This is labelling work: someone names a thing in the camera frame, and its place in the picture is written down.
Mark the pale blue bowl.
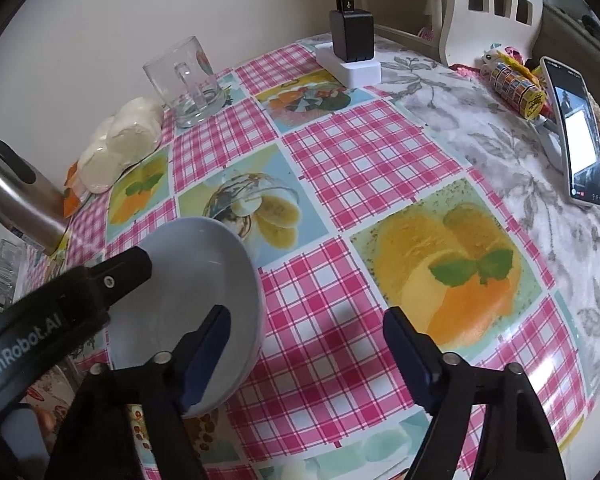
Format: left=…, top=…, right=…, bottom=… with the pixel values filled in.
left=107, top=217, right=266, bottom=418

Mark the white phone stand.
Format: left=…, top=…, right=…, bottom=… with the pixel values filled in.
left=534, top=114, right=567, bottom=173

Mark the orange snack packet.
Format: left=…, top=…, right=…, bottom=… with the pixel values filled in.
left=62, top=160, right=88, bottom=218

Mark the clear glass mug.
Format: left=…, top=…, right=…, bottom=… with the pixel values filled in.
left=143, top=36, right=226, bottom=129

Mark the steel thermos jug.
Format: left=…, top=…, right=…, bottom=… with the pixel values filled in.
left=0, top=136, right=71, bottom=253

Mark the beige furniture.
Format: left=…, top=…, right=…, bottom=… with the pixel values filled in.
left=535, top=0, right=600, bottom=68

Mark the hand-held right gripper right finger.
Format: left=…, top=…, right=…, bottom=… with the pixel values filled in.
left=382, top=306, right=566, bottom=480

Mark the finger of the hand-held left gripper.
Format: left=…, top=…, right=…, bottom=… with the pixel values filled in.
left=86, top=246, right=154, bottom=311

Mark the clear glass tumbler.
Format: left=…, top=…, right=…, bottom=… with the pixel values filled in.
left=0, top=239, right=31, bottom=306

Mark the black charger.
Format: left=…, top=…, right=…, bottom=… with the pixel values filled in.
left=328, top=9, right=374, bottom=63

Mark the yellow pink snack packet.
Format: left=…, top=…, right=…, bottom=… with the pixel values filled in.
left=482, top=47, right=548, bottom=122

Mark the clear pack of white buns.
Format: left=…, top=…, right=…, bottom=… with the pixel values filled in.
left=76, top=97, right=165, bottom=195

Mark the smartphone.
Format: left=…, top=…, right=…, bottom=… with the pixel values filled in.
left=540, top=56, right=600, bottom=209

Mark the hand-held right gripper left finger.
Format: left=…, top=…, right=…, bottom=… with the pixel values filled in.
left=45, top=304, right=232, bottom=480

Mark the checked fruit print tablecloth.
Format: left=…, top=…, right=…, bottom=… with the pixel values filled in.
left=22, top=35, right=596, bottom=480

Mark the white power strip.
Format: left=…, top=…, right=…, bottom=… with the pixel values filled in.
left=315, top=42, right=382, bottom=87

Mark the white cut-out chair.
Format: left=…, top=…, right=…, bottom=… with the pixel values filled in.
left=427, top=0, right=543, bottom=66

